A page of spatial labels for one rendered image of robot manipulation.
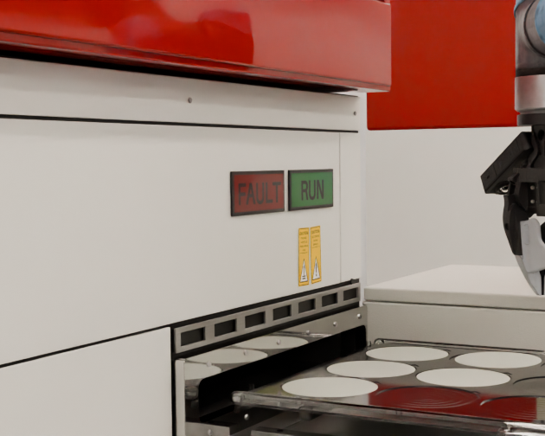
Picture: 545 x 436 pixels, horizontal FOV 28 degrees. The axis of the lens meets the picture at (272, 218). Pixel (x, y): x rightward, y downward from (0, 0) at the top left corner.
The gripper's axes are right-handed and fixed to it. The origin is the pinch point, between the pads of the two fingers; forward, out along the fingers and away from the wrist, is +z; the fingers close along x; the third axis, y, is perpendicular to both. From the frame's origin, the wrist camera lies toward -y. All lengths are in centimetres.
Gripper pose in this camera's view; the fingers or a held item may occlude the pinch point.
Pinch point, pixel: (537, 284)
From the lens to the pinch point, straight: 133.0
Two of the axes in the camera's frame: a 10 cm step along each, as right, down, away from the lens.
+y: 3.6, 0.4, -9.3
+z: 0.1, 10.0, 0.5
